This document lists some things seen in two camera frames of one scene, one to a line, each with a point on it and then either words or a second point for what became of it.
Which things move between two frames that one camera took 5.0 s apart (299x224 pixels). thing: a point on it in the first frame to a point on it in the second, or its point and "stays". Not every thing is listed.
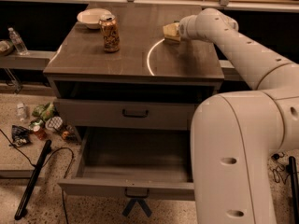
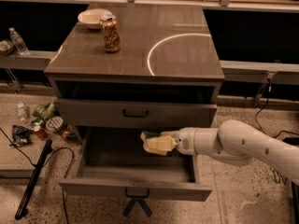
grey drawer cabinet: [148, 84] stays
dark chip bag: [21, 135] stays
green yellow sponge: [173, 37] to [151, 134]
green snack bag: [45, 111] stays
